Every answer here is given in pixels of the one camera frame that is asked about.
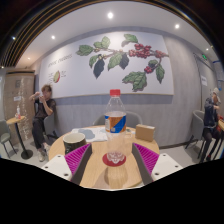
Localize small bottle with red label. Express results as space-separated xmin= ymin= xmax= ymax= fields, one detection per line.
xmin=15 ymin=104 xmax=22 ymax=119

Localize clear red-capped water bottle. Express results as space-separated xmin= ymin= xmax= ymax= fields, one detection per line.
xmin=104 ymin=89 xmax=128 ymax=164

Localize grey chair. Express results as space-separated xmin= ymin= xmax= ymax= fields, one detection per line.
xmin=184 ymin=109 xmax=206 ymax=159
xmin=43 ymin=113 xmax=61 ymax=146

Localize small round wooden side table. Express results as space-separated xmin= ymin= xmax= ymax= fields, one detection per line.
xmin=5 ymin=115 xmax=34 ymax=160

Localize black mug, white inside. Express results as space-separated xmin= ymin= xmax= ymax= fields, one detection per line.
xmin=62 ymin=132 xmax=88 ymax=155

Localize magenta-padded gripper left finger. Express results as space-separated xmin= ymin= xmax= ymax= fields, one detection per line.
xmin=41 ymin=143 xmax=93 ymax=186

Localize person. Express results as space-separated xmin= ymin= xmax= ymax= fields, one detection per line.
xmin=199 ymin=87 xmax=223 ymax=164
xmin=28 ymin=84 xmax=57 ymax=163

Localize coffee plant wall mural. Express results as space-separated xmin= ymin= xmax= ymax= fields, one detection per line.
xmin=39 ymin=31 xmax=175 ymax=99

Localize small brown cardboard box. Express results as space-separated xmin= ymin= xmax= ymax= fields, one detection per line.
xmin=134 ymin=124 xmax=156 ymax=143

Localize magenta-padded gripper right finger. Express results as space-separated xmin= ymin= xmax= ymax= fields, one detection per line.
xmin=131 ymin=143 xmax=184 ymax=186

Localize round ceiling lights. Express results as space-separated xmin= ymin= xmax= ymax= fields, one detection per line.
xmin=11 ymin=11 xmax=214 ymax=51

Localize flat round red coaster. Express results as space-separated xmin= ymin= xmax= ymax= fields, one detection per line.
xmin=101 ymin=152 xmax=127 ymax=168

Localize white printed paper sheet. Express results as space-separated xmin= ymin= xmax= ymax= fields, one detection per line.
xmin=70 ymin=126 xmax=108 ymax=143

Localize grey-green chair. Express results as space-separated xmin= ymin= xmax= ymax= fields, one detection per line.
xmin=0 ymin=119 xmax=18 ymax=159

